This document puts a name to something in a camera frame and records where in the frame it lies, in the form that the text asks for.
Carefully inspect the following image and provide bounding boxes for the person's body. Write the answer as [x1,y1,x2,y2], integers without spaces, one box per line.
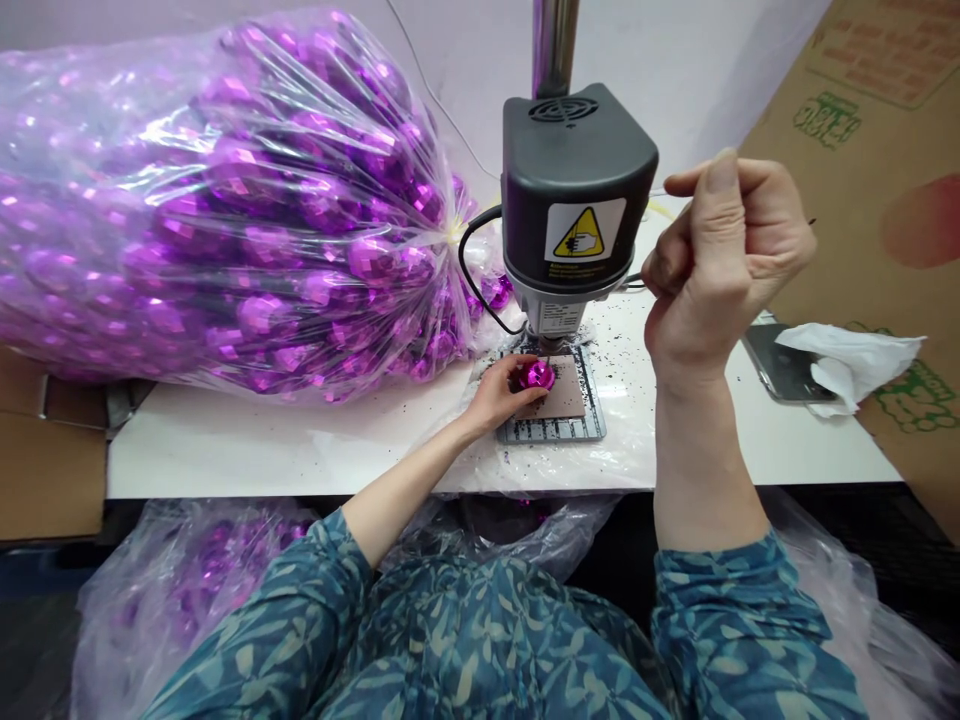
[299,551,676,720]

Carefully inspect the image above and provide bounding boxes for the metal drill press lever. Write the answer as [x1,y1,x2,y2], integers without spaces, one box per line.
[620,215,820,291]

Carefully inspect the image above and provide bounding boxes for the large bag of purple balls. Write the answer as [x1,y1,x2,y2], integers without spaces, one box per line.
[0,7,517,411]

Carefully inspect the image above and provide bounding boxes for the white crumpled tissue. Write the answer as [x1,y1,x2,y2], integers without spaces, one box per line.
[772,321,931,418]

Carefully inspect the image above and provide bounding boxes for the dark smartphone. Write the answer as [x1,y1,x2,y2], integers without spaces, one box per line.
[742,323,843,407]

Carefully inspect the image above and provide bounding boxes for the person's left hand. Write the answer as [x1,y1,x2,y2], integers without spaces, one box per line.
[464,353,555,438]

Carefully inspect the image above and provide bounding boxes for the person's right index finger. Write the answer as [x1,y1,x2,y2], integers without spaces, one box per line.
[665,160,781,202]

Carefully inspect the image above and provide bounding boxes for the floor bag of purple balls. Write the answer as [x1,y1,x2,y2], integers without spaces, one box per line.
[71,494,348,720]

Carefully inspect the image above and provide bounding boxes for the person's right thumb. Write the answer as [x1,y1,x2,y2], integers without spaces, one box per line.
[686,147,751,256]

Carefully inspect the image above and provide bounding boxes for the large green printed cardboard box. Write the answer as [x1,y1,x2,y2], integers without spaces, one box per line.
[737,0,960,526]

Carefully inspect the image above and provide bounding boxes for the black bench drill press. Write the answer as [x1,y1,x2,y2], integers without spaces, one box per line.
[491,0,661,448]

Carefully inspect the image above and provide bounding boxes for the clear plastic bag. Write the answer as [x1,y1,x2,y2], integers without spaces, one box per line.
[749,485,960,720]
[404,491,625,562]

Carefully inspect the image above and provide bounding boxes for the person's right hand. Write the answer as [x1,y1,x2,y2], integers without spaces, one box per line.
[642,147,818,363]

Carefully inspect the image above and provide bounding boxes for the plain brown cardboard box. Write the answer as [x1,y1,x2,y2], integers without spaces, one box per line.
[0,346,111,543]

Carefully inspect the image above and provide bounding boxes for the brown square board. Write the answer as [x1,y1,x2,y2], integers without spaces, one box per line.
[515,356,595,418]

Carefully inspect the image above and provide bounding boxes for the person's left fingers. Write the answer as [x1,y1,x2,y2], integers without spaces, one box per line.
[483,353,544,399]

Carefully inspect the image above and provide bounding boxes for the black power cable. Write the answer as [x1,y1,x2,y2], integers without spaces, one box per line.
[458,203,531,337]

